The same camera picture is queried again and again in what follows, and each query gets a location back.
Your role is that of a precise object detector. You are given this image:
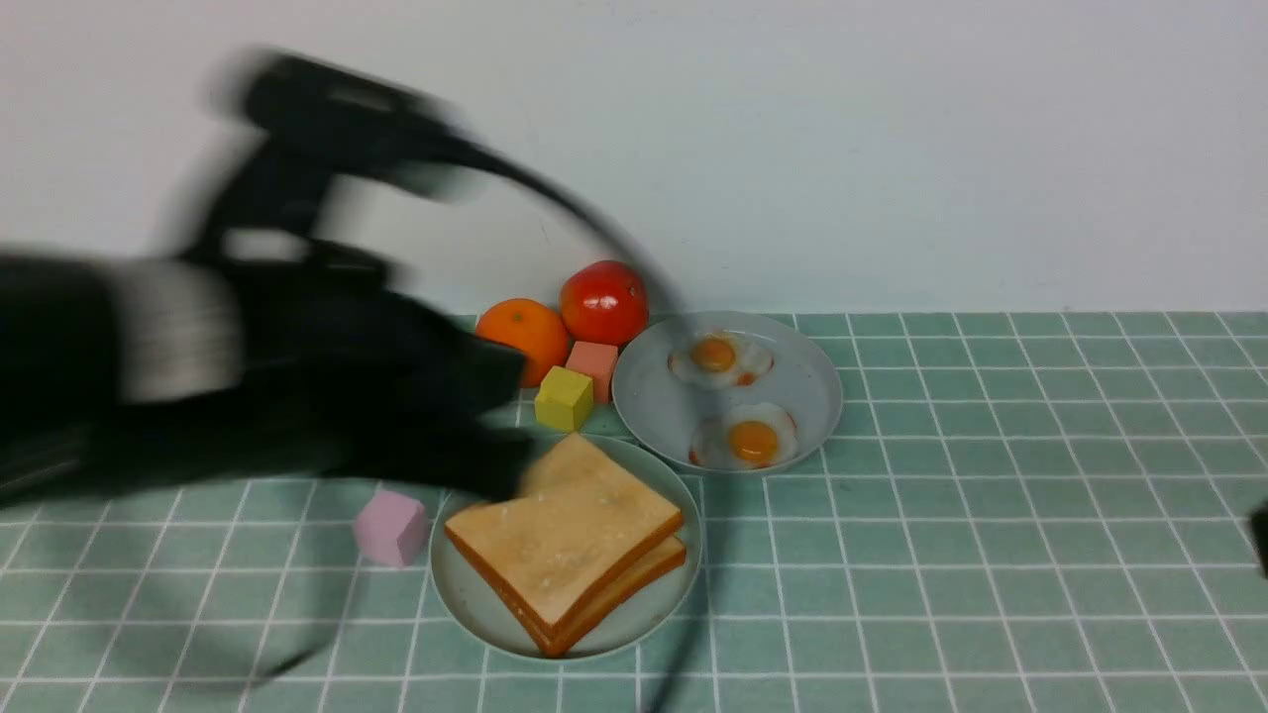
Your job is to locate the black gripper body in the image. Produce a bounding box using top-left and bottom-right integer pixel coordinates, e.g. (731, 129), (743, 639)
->
(237, 247), (534, 501)

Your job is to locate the toast slice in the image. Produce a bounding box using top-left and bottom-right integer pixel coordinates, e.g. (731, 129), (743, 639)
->
(497, 537), (687, 658)
(444, 433), (685, 639)

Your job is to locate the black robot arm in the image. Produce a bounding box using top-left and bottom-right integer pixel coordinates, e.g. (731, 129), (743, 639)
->
(1, 255), (535, 507)

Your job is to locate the orange fruit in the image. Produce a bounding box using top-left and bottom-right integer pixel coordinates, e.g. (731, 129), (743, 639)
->
(476, 298), (572, 388)

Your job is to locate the yellow cube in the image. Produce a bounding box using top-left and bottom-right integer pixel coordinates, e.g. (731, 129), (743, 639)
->
(534, 365), (596, 433)

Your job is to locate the salmon pink cube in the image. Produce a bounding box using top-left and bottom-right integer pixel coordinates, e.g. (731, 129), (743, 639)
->
(566, 343), (619, 403)

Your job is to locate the red tomato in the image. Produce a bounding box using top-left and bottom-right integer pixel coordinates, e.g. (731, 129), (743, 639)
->
(559, 260), (650, 348)

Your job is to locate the green empty plate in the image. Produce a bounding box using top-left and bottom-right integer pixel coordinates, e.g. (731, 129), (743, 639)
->
(430, 435), (701, 661)

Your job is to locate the grey plate with eggs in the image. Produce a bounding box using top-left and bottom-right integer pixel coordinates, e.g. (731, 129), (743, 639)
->
(611, 311), (843, 474)

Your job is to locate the back fried egg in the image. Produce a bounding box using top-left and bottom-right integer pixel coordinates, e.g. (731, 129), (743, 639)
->
(667, 331), (775, 391)

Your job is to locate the fried egg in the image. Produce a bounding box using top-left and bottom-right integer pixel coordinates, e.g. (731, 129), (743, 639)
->
(667, 331), (775, 391)
(689, 402), (798, 472)

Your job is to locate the front fried egg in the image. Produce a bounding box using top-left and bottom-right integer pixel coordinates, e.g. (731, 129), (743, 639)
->
(689, 402), (798, 472)

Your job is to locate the black cable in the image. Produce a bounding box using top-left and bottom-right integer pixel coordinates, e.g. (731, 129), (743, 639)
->
(159, 129), (734, 713)

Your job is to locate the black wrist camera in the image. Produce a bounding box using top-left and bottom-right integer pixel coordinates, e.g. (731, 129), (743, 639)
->
(213, 49), (501, 219)

